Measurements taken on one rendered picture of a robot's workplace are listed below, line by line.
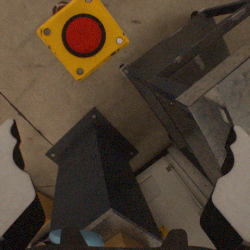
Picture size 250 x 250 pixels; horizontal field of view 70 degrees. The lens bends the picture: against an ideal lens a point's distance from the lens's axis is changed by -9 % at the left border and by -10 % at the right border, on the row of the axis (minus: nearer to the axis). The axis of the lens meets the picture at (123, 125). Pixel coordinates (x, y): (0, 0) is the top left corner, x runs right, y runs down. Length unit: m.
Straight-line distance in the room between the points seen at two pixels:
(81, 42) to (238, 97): 0.31
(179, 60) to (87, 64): 0.48
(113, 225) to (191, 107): 0.40
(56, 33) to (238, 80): 0.32
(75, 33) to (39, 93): 0.97
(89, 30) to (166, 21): 1.04
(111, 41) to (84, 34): 0.03
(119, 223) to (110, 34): 0.50
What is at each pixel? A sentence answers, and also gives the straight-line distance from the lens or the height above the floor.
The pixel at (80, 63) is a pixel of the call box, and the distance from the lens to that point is 0.24.
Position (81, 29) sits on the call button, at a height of 0.91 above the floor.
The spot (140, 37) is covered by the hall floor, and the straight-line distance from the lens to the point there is 1.19.
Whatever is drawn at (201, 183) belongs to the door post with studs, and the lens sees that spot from 1.11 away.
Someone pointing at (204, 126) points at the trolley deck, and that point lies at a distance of 0.39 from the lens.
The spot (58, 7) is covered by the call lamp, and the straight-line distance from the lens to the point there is 0.26.
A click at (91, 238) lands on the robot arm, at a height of 0.88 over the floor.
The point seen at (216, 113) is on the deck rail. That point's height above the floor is 0.87.
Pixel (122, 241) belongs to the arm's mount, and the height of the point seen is 0.78.
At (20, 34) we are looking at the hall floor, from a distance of 1.19.
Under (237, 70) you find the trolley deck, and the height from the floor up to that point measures 0.85.
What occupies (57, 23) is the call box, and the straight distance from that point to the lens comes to 0.24.
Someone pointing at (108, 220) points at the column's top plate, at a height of 0.75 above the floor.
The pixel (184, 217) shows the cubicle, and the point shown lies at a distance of 1.03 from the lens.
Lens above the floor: 1.14
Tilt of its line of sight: 66 degrees down
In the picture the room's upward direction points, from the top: 150 degrees clockwise
